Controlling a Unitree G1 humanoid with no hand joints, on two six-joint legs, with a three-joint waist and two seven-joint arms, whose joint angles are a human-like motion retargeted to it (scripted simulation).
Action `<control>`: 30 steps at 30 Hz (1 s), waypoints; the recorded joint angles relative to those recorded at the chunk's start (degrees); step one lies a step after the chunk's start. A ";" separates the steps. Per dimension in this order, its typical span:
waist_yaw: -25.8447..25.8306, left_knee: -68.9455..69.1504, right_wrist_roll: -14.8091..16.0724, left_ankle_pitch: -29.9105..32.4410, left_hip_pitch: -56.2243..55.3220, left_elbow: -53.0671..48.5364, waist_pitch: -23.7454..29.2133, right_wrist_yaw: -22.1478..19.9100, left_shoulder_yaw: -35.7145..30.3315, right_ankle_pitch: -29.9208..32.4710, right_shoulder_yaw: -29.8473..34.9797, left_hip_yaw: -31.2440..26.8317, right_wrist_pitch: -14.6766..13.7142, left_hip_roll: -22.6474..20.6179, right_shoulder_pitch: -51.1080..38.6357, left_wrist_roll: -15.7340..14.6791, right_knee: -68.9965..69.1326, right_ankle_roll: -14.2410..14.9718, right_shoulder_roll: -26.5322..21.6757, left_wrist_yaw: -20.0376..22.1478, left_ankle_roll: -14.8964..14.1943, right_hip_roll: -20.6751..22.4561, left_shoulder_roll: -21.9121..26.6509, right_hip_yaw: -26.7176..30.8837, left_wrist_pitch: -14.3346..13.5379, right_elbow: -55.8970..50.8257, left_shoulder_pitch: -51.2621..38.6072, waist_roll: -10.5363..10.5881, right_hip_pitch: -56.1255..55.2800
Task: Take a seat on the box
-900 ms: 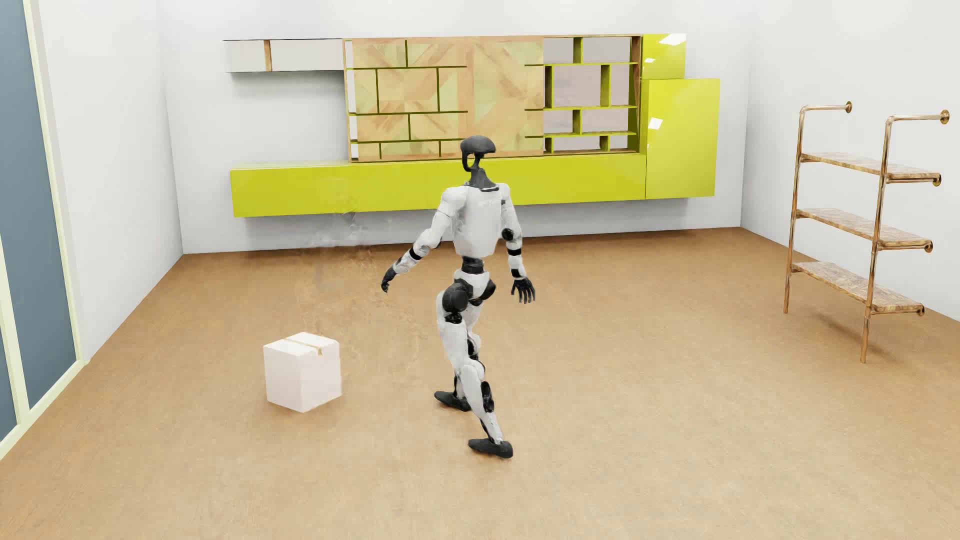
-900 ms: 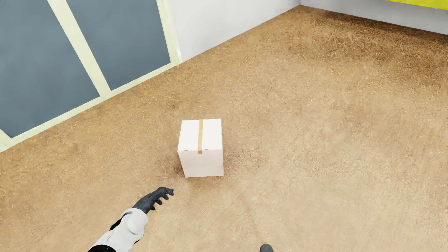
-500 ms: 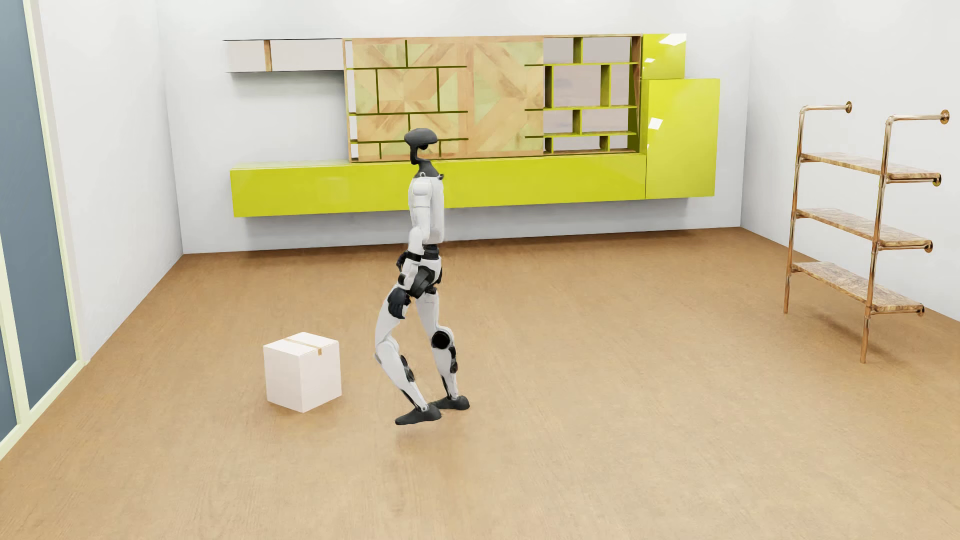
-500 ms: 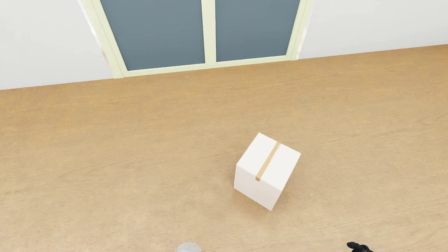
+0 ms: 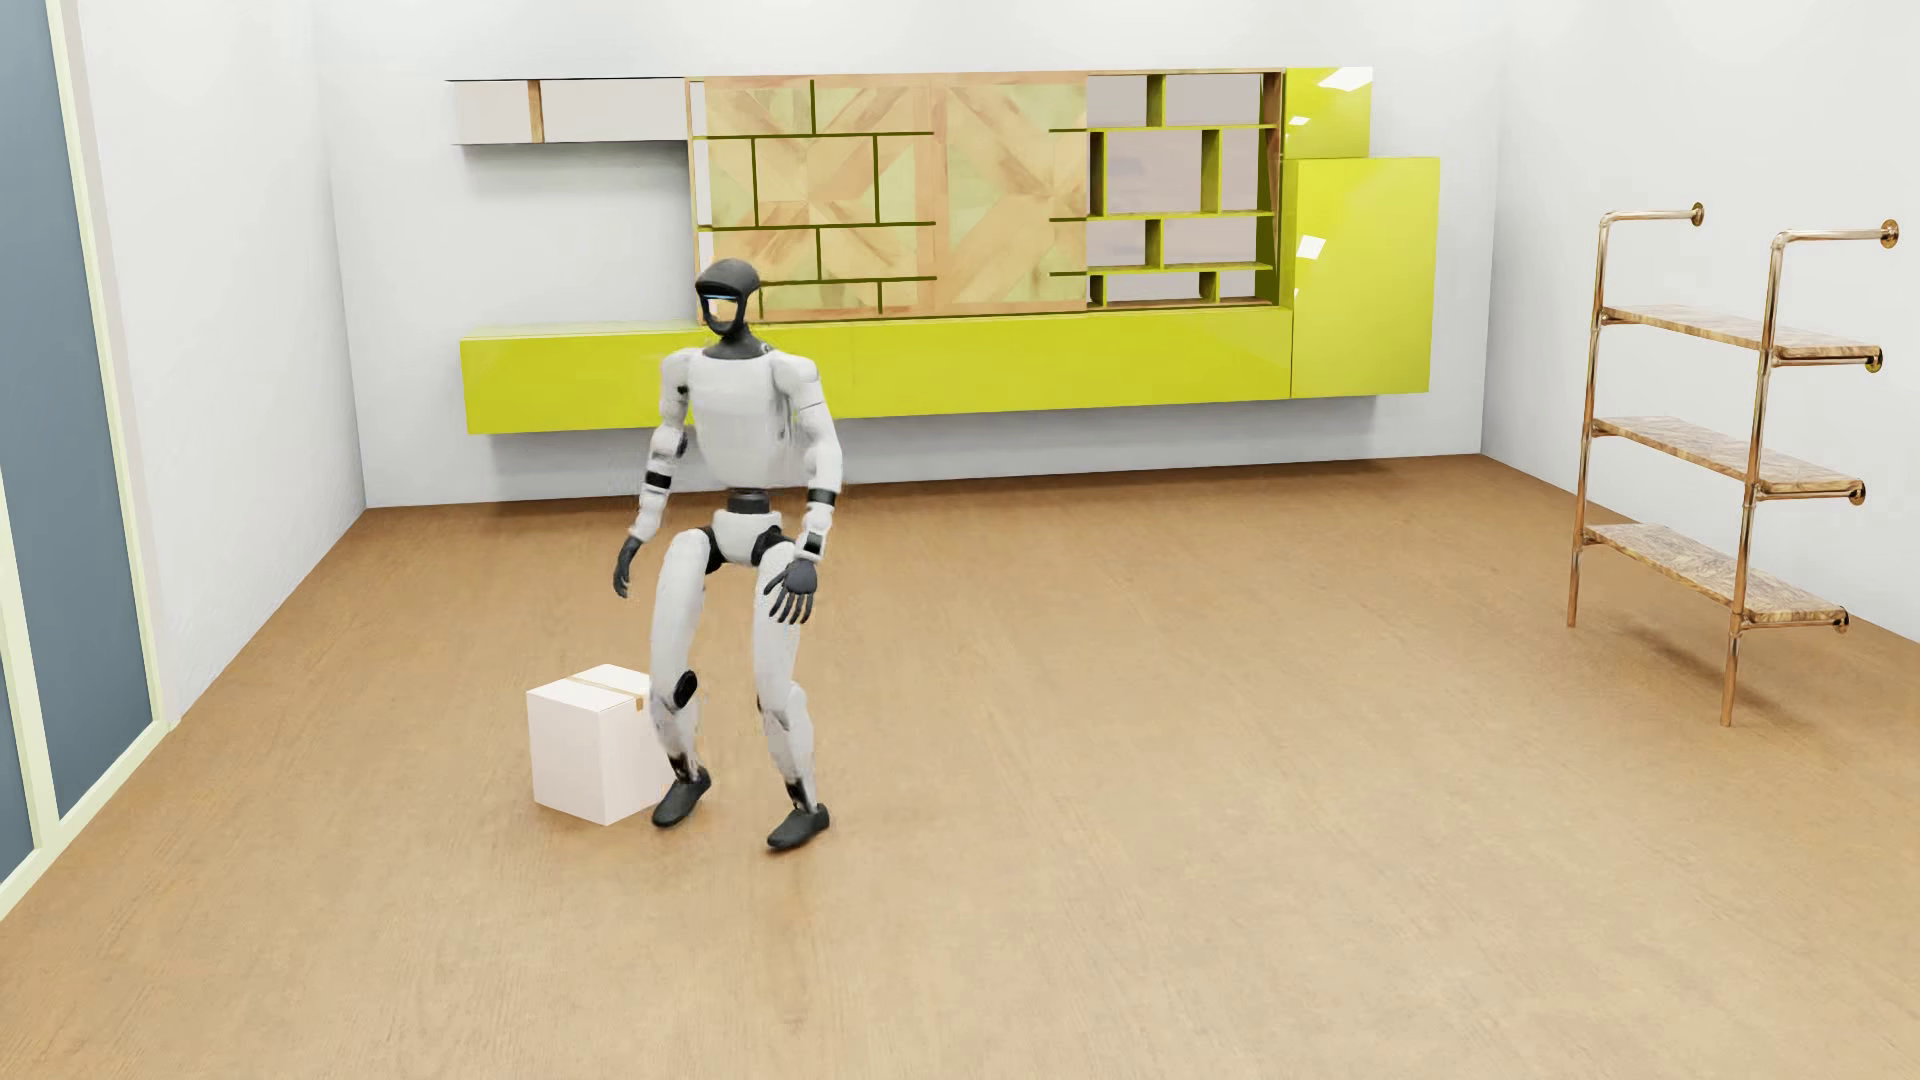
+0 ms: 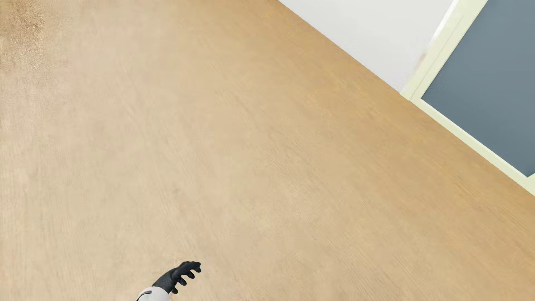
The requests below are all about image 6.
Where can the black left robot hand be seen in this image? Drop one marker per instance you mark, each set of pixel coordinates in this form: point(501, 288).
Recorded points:
point(177, 276)

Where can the cream framed grey glass door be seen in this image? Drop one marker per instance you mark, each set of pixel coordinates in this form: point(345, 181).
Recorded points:
point(485, 79)

